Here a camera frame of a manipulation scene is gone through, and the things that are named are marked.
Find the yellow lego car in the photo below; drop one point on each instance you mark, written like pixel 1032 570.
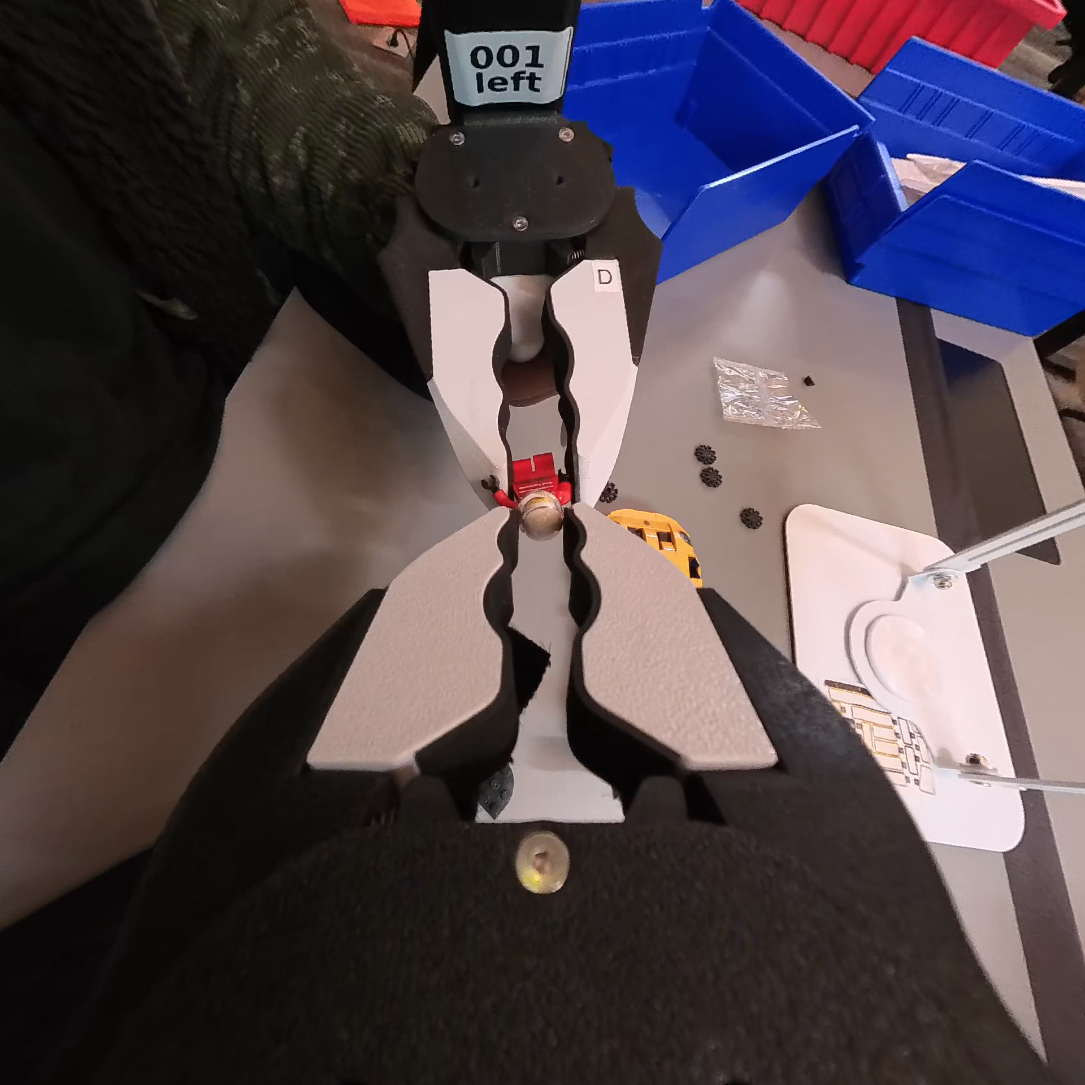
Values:
pixel 657 538

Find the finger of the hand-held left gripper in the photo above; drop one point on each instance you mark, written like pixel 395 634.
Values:
pixel 462 364
pixel 606 364

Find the clear plastic bag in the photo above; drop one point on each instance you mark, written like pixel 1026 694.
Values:
pixel 763 394

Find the lego sticker sheet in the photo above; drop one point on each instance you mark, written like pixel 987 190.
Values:
pixel 881 737

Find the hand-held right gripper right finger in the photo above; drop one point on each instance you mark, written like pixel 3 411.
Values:
pixel 670 670

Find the orange traffic cone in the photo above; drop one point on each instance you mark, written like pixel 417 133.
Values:
pixel 381 10

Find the red plastic storage bin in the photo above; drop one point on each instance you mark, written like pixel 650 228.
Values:
pixel 890 25

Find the white desk stand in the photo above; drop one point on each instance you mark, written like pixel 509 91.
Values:
pixel 831 576

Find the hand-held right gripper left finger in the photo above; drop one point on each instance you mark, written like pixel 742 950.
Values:
pixel 415 670

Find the person's left forearm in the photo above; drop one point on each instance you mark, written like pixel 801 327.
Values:
pixel 297 127

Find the red lego minifigure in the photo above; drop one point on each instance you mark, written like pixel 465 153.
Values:
pixel 534 476

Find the person's left hand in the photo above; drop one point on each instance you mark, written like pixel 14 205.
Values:
pixel 530 381

